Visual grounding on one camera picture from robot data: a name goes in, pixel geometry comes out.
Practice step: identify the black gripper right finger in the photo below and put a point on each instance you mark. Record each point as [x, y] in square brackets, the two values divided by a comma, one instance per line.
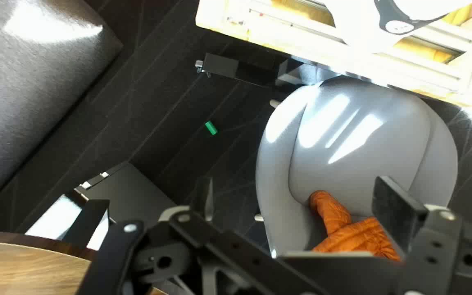
[400, 219]

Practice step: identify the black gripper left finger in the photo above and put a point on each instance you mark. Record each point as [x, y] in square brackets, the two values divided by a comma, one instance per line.
[203, 197]

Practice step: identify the orange jacket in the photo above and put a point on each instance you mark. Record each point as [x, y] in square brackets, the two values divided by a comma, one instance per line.
[351, 235]

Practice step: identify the green tape marker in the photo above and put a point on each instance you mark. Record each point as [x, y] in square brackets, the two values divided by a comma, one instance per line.
[210, 129]

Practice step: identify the grey shell chair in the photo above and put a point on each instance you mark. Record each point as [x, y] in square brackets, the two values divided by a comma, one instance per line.
[355, 137]

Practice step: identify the light wooden platform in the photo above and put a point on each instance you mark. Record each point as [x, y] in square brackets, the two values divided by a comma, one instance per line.
[301, 34]

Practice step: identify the round dark wooden table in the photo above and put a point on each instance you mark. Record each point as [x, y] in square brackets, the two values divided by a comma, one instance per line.
[23, 268]

